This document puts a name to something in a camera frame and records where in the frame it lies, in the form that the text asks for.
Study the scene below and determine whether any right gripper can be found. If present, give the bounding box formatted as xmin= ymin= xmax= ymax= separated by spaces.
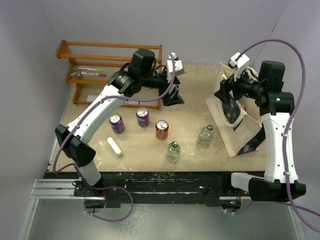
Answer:
xmin=214 ymin=65 xmax=265 ymax=105

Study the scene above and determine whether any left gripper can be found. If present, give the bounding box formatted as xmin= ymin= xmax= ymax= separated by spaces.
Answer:
xmin=141 ymin=71 xmax=185 ymax=107

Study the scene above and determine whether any canvas tote bag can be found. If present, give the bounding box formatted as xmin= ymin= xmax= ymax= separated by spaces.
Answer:
xmin=205 ymin=62 xmax=266 ymax=158

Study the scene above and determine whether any glass soda bottle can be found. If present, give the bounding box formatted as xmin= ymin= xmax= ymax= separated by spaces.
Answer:
xmin=166 ymin=141 xmax=181 ymax=162
xmin=197 ymin=124 xmax=214 ymax=147

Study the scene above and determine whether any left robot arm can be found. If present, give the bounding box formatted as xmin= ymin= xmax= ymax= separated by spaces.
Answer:
xmin=55 ymin=48 xmax=185 ymax=196

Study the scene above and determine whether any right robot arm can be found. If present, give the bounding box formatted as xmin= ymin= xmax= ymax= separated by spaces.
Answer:
xmin=214 ymin=60 xmax=307 ymax=202

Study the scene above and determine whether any red cola can centre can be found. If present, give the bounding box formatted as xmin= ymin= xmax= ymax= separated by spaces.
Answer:
xmin=155 ymin=120 xmax=169 ymax=140

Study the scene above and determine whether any purple soda can right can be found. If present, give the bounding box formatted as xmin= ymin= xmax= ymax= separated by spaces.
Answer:
xmin=136 ymin=107 xmax=150 ymax=128

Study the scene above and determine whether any purple soda can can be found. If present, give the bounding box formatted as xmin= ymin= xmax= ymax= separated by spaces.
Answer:
xmin=108 ymin=114 xmax=125 ymax=134
xmin=136 ymin=107 xmax=150 ymax=128

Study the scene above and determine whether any small printed box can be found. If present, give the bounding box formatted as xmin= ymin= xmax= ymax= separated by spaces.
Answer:
xmin=125 ymin=100 xmax=139 ymax=105

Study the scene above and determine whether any glass soda bottle front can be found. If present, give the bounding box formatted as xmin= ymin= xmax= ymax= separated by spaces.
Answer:
xmin=166 ymin=141 xmax=181 ymax=162

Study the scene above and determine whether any purple soda can left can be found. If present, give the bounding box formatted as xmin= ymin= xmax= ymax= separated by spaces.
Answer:
xmin=108 ymin=114 xmax=125 ymax=134

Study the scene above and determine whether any white tube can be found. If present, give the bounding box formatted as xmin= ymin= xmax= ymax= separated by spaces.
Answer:
xmin=107 ymin=137 xmax=123 ymax=157

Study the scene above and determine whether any red white box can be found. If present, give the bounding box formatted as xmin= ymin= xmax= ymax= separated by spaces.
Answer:
xmin=86 ymin=94 xmax=99 ymax=102

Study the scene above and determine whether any wooden shelf rack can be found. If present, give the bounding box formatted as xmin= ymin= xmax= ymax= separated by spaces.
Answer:
xmin=56 ymin=40 xmax=163 ymax=105

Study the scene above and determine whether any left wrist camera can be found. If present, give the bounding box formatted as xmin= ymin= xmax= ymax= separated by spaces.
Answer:
xmin=166 ymin=52 xmax=183 ymax=80

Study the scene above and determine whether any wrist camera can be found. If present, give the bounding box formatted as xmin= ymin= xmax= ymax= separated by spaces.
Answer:
xmin=166 ymin=52 xmax=183 ymax=80
xmin=228 ymin=52 xmax=250 ymax=82

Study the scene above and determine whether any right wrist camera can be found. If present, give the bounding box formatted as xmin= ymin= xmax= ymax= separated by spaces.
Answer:
xmin=228 ymin=52 xmax=250 ymax=82

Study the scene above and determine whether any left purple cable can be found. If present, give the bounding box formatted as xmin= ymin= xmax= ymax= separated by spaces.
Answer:
xmin=51 ymin=52 xmax=176 ymax=222

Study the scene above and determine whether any purple cable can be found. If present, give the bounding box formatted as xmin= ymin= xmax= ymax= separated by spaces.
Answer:
xmin=51 ymin=52 xmax=176 ymax=222
xmin=223 ymin=39 xmax=320 ymax=232

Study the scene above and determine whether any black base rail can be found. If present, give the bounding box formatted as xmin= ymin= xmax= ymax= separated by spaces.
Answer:
xmin=43 ymin=171 xmax=249 ymax=208

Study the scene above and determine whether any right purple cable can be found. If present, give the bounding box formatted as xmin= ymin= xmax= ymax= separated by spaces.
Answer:
xmin=223 ymin=39 xmax=320 ymax=232

